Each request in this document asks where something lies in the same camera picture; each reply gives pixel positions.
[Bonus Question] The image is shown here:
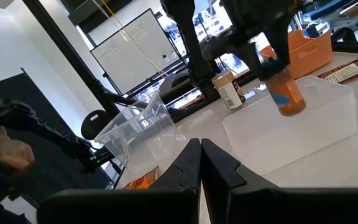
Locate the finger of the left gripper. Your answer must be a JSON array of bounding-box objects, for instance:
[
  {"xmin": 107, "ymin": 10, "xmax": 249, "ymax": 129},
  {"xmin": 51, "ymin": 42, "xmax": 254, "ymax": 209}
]
[
  {"xmin": 264, "ymin": 18, "xmax": 291, "ymax": 66},
  {"xmin": 233, "ymin": 40, "xmax": 263, "ymax": 77}
]

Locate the clear plastic storage bin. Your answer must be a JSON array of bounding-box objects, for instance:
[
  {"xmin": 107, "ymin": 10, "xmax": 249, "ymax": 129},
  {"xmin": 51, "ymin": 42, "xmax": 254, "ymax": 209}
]
[{"xmin": 93, "ymin": 89, "xmax": 180, "ymax": 170}]

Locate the black rig frame post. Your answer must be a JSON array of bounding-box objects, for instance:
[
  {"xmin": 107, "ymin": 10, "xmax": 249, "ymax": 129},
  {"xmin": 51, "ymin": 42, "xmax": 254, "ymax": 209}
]
[{"xmin": 22, "ymin": 0, "xmax": 121, "ymax": 118}]

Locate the brown spice packet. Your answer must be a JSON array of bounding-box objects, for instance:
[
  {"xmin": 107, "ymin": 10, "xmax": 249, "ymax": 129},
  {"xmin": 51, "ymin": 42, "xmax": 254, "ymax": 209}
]
[{"xmin": 317, "ymin": 52, "xmax": 358, "ymax": 84}]

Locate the large black panel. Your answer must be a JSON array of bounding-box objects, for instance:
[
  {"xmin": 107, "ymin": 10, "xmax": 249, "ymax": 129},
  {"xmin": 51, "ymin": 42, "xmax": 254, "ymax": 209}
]
[{"xmin": 0, "ymin": 68, "xmax": 115, "ymax": 208}]

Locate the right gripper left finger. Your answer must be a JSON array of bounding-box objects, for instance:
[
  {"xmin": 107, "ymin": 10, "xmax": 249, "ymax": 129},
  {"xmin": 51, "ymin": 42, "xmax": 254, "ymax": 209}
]
[{"xmin": 37, "ymin": 138, "xmax": 202, "ymax": 224}]

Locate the tan lid spice jar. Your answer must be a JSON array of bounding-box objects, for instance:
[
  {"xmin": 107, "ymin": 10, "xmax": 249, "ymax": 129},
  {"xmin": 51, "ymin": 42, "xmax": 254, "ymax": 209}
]
[{"xmin": 211, "ymin": 70, "xmax": 248, "ymax": 113}]

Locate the orange plastic bin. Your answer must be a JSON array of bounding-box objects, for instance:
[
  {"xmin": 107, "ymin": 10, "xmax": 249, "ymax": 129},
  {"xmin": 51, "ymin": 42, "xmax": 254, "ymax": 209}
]
[{"xmin": 259, "ymin": 28, "xmax": 334, "ymax": 80}]

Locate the black round object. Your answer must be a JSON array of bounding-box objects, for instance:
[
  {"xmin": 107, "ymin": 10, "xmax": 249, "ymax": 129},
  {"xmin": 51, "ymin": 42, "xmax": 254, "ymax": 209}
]
[{"xmin": 80, "ymin": 109, "xmax": 112, "ymax": 141}]

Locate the frosted white plastic bin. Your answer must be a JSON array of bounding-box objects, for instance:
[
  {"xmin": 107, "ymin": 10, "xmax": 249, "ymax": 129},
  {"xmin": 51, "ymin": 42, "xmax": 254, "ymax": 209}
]
[{"xmin": 222, "ymin": 75, "xmax": 358, "ymax": 175}]

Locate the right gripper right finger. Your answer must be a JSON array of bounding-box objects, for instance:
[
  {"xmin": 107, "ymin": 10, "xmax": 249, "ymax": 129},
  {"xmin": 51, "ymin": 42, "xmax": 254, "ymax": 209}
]
[{"xmin": 201, "ymin": 138, "xmax": 358, "ymax": 224}]

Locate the person's hand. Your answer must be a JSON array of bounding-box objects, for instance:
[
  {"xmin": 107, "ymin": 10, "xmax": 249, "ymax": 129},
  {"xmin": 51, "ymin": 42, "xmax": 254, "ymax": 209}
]
[{"xmin": 0, "ymin": 117, "xmax": 36, "ymax": 171}]

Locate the orange taco mix packet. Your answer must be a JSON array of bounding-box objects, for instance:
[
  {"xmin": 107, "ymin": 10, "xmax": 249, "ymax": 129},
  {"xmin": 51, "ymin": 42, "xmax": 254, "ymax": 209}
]
[{"xmin": 122, "ymin": 166, "xmax": 160, "ymax": 190}]

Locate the orange label jar black lid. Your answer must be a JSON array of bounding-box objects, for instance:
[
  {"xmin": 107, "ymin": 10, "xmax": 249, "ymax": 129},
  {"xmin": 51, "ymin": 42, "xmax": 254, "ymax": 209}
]
[{"xmin": 257, "ymin": 58, "xmax": 307, "ymax": 117}]

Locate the whiteboard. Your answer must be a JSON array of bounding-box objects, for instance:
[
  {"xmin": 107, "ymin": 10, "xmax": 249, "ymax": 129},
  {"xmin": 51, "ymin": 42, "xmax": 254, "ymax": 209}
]
[{"xmin": 90, "ymin": 8, "xmax": 182, "ymax": 96}]

